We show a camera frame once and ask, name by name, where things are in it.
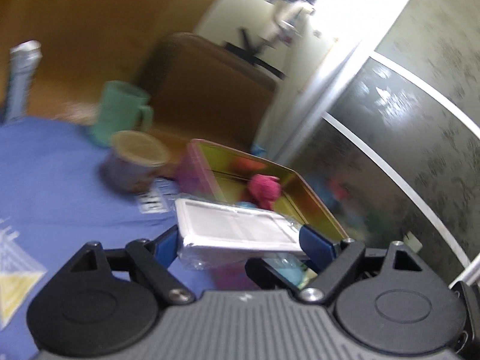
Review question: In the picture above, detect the pink knitted soft ball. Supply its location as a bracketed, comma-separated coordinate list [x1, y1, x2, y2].
[247, 174, 281, 211]

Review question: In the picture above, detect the blue glasses case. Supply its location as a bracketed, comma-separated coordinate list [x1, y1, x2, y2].
[264, 253, 308, 289]

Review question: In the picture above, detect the peanut can with lid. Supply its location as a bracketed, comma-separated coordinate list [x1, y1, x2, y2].
[99, 130, 170, 194]

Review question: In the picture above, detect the pink tin box gold interior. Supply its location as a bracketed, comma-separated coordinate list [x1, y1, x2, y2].
[175, 138, 350, 290]

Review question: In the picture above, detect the blue patterned tablecloth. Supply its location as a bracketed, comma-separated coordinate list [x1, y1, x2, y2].
[0, 116, 264, 360]

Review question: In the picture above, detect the mint green plastic mug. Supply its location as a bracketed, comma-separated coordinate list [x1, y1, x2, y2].
[89, 80, 154, 147]

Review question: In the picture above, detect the brown chair back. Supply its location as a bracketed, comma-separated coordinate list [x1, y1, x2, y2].
[133, 33, 277, 151]

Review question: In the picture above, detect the green white drink carton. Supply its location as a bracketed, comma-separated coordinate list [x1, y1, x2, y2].
[1, 40, 42, 125]

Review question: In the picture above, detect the black wall bracket with cables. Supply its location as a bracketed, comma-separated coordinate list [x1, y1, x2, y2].
[224, 0, 317, 80]

